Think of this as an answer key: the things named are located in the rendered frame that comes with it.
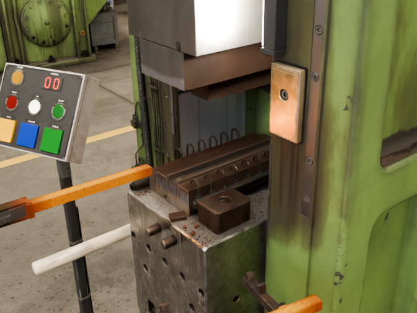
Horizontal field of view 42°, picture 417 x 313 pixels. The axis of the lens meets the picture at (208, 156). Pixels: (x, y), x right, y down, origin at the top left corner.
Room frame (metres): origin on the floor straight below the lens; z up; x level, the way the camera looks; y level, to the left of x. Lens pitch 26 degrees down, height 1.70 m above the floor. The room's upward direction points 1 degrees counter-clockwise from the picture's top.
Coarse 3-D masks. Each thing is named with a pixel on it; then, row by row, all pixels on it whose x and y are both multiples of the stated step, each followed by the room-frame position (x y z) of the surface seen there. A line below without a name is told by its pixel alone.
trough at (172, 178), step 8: (256, 144) 1.52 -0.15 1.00; (264, 144) 1.54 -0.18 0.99; (240, 152) 1.48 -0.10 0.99; (248, 152) 1.49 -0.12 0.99; (216, 160) 1.42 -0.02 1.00; (224, 160) 1.44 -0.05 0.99; (192, 168) 1.37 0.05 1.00; (200, 168) 1.38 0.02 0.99; (176, 176) 1.33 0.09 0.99; (184, 176) 1.34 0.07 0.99
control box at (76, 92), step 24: (24, 72) 1.73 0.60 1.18; (48, 72) 1.69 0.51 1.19; (0, 96) 1.72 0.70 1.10; (24, 96) 1.68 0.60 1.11; (48, 96) 1.64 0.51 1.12; (72, 96) 1.61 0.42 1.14; (24, 120) 1.64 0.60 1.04; (48, 120) 1.60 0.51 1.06; (72, 120) 1.56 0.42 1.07; (0, 144) 1.63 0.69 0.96; (72, 144) 1.54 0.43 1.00
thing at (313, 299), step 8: (312, 296) 0.88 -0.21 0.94; (296, 304) 0.86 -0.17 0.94; (304, 304) 0.86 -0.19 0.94; (312, 304) 0.86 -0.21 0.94; (320, 304) 0.87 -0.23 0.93; (272, 312) 0.84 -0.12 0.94; (280, 312) 0.84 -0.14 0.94; (288, 312) 0.84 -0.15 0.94; (296, 312) 0.84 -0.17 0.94; (304, 312) 0.85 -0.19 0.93; (312, 312) 0.86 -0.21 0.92
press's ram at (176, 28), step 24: (144, 0) 1.37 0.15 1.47; (168, 0) 1.28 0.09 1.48; (192, 0) 1.21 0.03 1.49; (216, 0) 1.24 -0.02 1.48; (240, 0) 1.28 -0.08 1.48; (144, 24) 1.38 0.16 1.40; (168, 24) 1.29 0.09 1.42; (192, 24) 1.21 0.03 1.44; (216, 24) 1.24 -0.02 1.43; (240, 24) 1.29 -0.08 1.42; (192, 48) 1.21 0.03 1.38; (216, 48) 1.24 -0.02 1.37
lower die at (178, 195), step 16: (224, 144) 1.56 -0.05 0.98; (240, 144) 1.54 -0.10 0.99; (176, 160) 1.45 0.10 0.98; (192, 160) 1.43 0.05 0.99; (208, 160) 1.41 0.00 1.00; (240, 160) 1.42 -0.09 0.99; (256, 160) 1.42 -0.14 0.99; (160, 176) 1.35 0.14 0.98; (192, 176) 1.31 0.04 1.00; (240, 176) 1.35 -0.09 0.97; (160, 192) 1.36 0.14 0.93; (176, 192) 1.29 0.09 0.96; (192, 192) 1.25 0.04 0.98; (208, 192) 1.28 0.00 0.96; (240, 192) 1.36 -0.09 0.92
